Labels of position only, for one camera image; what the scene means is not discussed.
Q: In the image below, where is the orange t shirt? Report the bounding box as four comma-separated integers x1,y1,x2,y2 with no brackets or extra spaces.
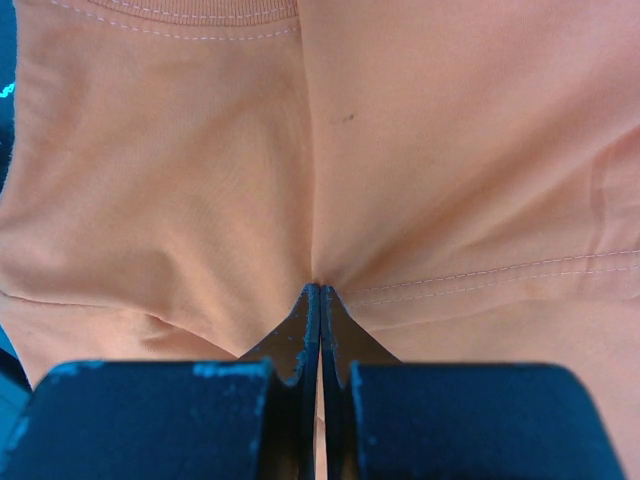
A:
1,1,639,479

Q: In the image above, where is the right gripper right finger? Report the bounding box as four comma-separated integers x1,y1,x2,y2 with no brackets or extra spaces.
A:
319,286,624,479

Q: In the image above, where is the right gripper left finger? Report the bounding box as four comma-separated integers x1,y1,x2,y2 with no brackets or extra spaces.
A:
1,284,320,479

